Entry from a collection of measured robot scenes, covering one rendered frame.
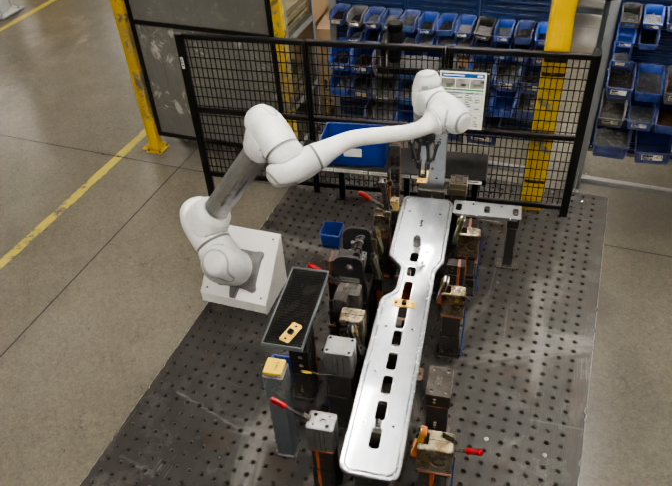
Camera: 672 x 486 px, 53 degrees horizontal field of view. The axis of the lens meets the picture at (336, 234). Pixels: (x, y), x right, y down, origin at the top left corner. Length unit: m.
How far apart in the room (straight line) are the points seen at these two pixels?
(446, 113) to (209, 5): 2.56
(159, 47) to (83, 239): 1.42
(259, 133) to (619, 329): 2.39
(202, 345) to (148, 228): 1.95
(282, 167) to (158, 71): 2.88
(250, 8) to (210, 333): 2.29
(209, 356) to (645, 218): 3.05
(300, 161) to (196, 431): 1.07
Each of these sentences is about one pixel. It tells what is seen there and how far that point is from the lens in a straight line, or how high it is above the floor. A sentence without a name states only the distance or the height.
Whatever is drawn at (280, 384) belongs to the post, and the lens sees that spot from 2.13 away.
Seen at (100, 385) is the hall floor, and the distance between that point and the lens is 3.81.
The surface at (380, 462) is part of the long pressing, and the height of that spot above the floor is 1.00.
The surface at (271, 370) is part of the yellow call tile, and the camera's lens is 2.12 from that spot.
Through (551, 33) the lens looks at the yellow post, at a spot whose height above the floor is 1.62.
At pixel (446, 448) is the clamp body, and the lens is 2.06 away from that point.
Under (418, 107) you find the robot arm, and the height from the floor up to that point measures 1.59.
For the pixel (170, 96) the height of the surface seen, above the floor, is 0.50.
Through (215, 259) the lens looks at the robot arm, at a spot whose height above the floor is 1.06.
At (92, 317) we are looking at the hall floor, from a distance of 4.18.
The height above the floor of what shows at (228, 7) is 1.22.
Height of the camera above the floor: 2.80
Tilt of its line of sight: 40 degrees down
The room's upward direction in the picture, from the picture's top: 4 degrees counter-clockwise
